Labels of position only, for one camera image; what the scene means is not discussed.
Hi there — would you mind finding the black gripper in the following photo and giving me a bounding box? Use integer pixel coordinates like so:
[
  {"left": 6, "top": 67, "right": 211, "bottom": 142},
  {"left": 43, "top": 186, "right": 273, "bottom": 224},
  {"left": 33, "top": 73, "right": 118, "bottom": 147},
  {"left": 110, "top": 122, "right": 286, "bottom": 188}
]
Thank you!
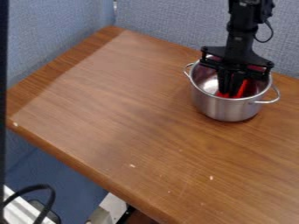
[{"left": 201, "top": 32, "right": 274, "bottom": 95}]

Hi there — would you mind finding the red plastic block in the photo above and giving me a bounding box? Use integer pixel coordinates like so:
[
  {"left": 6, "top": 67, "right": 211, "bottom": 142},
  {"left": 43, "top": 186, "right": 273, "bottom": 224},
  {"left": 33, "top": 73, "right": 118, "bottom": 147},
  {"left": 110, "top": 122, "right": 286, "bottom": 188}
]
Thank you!
[{"left": 217, "top": 80, "right": 249, "bottom": 99}]

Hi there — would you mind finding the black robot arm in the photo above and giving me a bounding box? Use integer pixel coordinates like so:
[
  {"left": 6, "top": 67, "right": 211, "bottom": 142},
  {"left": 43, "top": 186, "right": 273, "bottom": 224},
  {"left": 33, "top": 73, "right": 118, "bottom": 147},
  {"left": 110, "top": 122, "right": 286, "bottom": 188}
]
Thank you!
[{"left": 201, "top": 0, "right": 276, "bottom": 98}]

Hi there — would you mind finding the metal pot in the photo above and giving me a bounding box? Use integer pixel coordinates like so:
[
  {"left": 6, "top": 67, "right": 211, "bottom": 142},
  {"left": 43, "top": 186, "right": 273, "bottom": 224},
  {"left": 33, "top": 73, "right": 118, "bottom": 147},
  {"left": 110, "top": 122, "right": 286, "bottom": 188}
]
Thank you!
[{"left": 183, "top": 61, "right": 281, "bottom": 122}]

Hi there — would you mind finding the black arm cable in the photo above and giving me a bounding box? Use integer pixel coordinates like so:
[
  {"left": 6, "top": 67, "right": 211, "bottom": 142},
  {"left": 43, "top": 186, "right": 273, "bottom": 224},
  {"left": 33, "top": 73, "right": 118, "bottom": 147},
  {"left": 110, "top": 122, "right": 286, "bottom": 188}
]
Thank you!
[{"left": 254, "top": 20, "right": 277, "bottom": 44}]

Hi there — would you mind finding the white table frame part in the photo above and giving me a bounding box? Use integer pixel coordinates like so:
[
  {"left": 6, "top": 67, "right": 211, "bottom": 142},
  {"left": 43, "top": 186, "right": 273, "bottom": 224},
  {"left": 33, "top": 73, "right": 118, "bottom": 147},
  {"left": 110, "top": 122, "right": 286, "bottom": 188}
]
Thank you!
[{"left": 86, "top": 193, "right": 127, "bottom": 224}]

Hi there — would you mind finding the black cable loop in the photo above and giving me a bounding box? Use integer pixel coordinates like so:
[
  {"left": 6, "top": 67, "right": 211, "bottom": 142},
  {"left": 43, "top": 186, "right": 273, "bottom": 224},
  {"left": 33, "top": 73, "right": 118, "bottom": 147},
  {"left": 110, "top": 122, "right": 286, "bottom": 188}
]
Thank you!
[{"left": 3, "top": 184, "right": 58, "bottom": 224}]

